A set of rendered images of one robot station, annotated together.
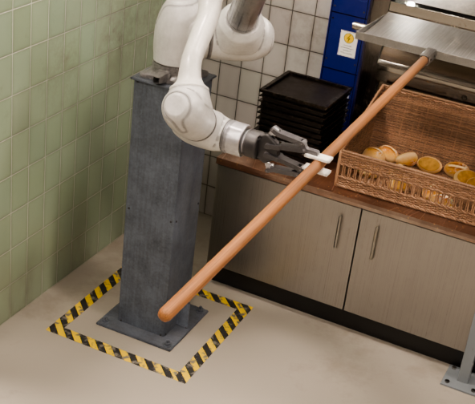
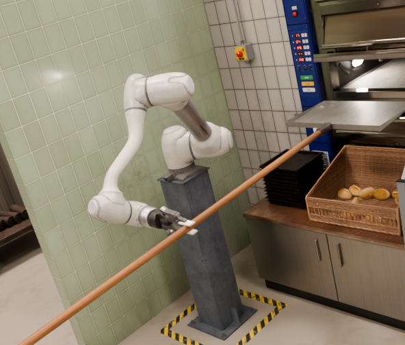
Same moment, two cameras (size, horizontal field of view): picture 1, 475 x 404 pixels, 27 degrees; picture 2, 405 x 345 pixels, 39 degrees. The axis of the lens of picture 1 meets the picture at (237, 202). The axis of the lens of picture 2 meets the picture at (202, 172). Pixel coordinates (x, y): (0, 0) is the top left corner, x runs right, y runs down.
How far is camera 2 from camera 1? 1.36 m
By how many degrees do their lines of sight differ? 26
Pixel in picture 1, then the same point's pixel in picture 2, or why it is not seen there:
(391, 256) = (352, 263)
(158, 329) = (219, 326)
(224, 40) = (196, 148)
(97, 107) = not seen: hidden behind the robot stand
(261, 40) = (218, 142)
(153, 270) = (205, 290)
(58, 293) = (173, 307)
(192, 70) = (108, 182)
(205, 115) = (114, 209)
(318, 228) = (307, 250)
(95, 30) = (157, 152)
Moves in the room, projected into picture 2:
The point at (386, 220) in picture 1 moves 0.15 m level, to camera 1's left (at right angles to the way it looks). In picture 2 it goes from (341, 239) to (314, 240)
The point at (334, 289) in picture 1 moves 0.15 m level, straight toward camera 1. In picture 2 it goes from (329, 288) to (321, 304)
